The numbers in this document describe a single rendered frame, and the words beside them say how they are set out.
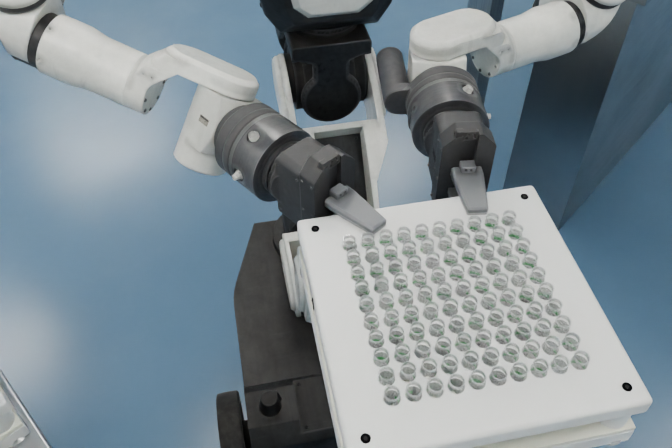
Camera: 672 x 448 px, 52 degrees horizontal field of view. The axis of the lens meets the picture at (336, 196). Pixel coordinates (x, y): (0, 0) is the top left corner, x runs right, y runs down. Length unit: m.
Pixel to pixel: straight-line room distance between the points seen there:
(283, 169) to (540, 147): 1.38
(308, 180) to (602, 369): 0.30
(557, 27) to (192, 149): 0.49
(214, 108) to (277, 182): 0.12
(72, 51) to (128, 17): 2.27
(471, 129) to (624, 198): 1.66
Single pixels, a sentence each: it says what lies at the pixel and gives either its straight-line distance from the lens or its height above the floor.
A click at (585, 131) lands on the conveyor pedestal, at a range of 1.91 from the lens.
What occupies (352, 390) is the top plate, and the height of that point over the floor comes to 1.05.
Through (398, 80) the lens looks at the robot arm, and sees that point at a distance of 0.84.
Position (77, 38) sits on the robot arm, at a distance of 0.83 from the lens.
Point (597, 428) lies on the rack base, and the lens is 0.64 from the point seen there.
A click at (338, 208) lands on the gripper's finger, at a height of 1.06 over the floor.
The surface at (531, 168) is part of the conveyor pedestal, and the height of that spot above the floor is 0.18.
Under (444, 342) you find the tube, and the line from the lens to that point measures 0.60.
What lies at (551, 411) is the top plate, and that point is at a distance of 0.58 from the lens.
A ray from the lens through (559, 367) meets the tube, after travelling 0.59.
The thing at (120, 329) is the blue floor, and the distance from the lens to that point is 1.94.
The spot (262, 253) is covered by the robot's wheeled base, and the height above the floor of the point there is 0.17.
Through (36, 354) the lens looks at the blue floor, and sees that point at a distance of 1.97.
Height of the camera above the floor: 1.55
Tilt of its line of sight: 46 degrees down
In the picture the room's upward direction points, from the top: straight up
